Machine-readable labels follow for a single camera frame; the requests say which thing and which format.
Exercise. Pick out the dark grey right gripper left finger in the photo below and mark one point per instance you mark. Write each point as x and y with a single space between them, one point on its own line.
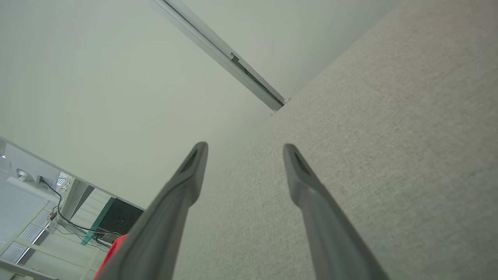
163 225

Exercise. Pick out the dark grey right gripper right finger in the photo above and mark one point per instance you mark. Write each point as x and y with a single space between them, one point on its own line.
330 233

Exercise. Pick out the red jersey with black lettering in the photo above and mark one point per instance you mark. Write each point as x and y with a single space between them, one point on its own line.
113 251

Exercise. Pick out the black computer case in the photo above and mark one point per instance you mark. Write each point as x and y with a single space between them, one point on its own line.
120 219

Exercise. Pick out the green glass panel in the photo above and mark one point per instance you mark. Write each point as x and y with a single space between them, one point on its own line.
96 223

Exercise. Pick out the grey table leg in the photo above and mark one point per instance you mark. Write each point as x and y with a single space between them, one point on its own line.
76 194

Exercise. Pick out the grey partition post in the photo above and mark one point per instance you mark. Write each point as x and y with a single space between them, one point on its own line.
218 46

